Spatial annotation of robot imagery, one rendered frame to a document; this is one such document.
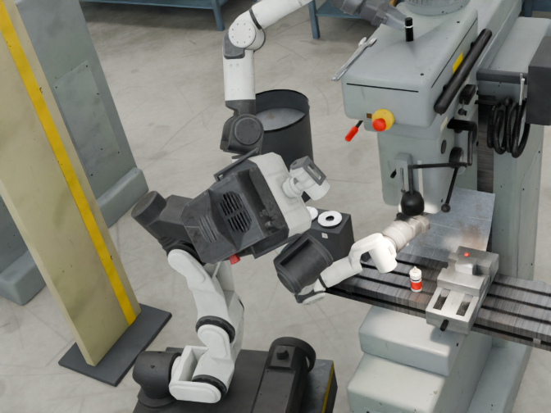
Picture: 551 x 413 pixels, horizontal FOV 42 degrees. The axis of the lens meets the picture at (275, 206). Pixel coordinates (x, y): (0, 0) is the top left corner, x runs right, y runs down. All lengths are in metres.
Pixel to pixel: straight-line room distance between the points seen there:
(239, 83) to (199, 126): 3.56
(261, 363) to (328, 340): 0.84
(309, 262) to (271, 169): 0.29
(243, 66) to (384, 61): 0.40
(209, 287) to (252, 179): 0.49
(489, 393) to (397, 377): 0.70
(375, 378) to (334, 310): 1.26
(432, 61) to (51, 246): 2.12
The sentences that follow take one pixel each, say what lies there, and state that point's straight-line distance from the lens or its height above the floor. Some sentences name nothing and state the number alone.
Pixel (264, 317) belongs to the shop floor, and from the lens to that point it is 3.97.
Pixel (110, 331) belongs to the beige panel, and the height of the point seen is 0.12.
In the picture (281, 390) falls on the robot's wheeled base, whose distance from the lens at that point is 2.89.
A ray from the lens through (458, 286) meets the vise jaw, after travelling 2.58.
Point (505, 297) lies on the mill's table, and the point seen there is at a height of 0.91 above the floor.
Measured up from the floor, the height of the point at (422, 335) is 0.84.
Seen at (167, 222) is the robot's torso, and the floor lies 1.51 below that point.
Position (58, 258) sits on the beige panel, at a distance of 3.59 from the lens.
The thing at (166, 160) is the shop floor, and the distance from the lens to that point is 5.39.
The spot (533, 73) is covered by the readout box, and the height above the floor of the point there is 1.70.
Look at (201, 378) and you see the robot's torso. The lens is 2.81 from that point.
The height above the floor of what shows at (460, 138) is 1.49.
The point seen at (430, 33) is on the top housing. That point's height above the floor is 1.89.
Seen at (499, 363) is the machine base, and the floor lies 0.20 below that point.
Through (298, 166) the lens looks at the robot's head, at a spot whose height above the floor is 1.68.
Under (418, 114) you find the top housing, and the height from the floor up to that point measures 1.79.
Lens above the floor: 2.86
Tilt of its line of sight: 38 degrees down
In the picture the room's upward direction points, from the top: 12 degrees counter-clockwise
